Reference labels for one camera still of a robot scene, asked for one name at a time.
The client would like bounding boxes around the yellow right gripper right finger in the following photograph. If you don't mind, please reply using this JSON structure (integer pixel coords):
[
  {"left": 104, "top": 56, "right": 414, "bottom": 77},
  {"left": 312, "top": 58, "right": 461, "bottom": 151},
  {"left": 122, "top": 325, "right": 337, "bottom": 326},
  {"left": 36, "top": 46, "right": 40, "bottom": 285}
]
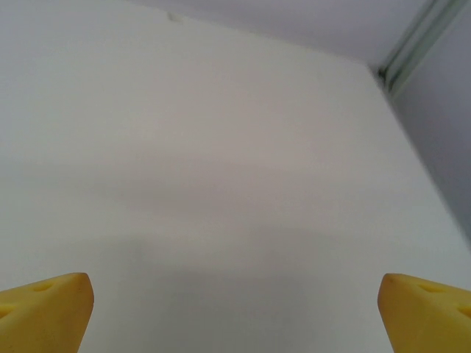
[{"left": 377, "top": 272, "right": 471, "bottom": 353}]

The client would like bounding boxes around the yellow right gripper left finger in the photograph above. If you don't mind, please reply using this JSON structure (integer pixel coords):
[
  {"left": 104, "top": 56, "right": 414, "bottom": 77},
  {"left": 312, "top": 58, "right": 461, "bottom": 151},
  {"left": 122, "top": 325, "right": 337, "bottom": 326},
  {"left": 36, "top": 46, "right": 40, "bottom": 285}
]
[{"left": 0, "top": 271, "right": 95, "bottom": 353}]

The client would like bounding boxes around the aluminium right frame post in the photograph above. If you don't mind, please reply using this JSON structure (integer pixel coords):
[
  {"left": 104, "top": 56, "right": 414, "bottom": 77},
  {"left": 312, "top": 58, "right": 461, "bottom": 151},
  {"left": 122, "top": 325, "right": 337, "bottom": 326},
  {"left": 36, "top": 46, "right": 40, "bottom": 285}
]
[{"left": 377, "top": 0, "right": 471, "bottom": 102}]

